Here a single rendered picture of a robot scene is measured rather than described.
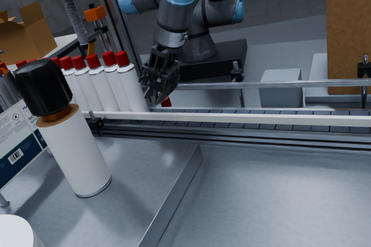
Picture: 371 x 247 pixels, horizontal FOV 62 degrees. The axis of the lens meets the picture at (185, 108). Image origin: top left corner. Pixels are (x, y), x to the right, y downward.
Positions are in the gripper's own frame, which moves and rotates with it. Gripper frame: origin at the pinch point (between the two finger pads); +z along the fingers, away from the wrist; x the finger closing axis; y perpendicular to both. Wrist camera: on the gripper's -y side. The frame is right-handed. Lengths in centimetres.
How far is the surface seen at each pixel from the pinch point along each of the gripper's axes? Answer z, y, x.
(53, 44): 92, -108, -135
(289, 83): -20.0, -2.7, 29.7
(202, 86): -8.8, -2.7, 10.5
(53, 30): 375, -487, -476
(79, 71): 1.2, 2.6, -24.5
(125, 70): -6.6, 2.8, -9.7
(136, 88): -1.9, 1.9, -6.0
